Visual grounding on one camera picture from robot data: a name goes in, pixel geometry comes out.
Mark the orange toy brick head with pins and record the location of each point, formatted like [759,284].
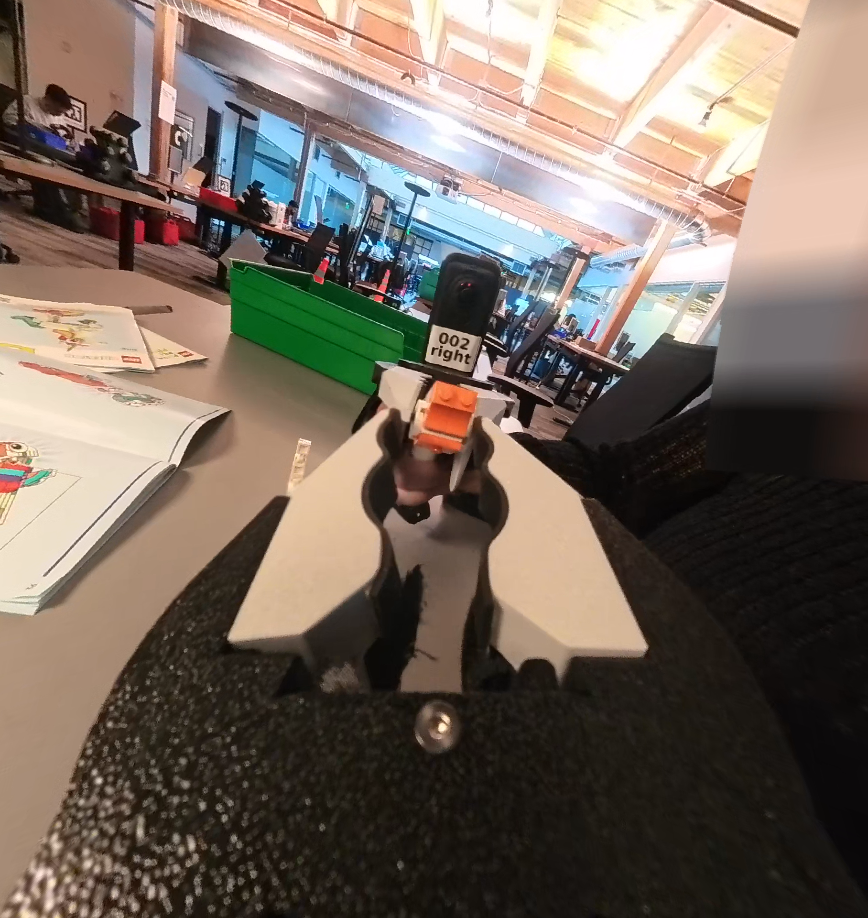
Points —
[445,419]

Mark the black machine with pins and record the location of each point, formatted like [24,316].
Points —
[111,154]

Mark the small white brick piece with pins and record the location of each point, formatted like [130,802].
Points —
[301,462]

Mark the closed instruction booklet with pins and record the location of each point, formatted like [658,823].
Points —
[61,330]

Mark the black floor lamp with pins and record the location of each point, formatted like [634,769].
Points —
[414,215]
[239,143]

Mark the orange traffic cone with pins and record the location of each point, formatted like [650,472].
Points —
[382,290]
[323,274]

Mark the green plastic bin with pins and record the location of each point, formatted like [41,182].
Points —
[298,323]

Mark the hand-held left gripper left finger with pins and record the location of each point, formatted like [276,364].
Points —
[312,559]

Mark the open pale blue instruction booklet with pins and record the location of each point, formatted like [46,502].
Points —
[83,430]

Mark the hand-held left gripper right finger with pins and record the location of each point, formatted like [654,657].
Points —
[563,566]

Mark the wooden work table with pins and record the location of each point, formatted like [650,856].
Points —
[584,348]
[68,179]

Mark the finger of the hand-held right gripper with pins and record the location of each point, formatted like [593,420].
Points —
[402,391]
[493,409]

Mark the black office chair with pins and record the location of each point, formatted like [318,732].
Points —
[656,387]
[312,247]

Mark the person's right hand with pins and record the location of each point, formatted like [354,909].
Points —
[419,480]

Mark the red storage bin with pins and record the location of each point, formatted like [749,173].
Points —
[165,231]
[115,226]

